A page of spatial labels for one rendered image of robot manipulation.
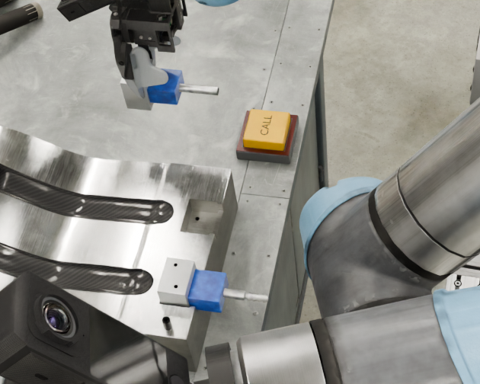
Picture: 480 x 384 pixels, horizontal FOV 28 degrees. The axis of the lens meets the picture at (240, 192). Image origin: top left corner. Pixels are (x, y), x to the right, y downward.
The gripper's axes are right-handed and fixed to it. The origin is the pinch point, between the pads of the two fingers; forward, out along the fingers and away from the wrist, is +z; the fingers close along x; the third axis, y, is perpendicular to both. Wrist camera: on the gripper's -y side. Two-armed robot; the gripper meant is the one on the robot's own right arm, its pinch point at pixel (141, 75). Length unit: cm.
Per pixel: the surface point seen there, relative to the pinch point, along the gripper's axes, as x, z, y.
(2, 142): -12.7, 1.8, -16.7
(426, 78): 93, 95, 36
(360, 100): 83, 95, 19
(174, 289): -31.1, 3.3, 12.1
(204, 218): -16.7, 8.7, 11.8
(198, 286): -29.5, 4.6, 14.6
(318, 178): 44, 79, 15
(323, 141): 46, 68, 16
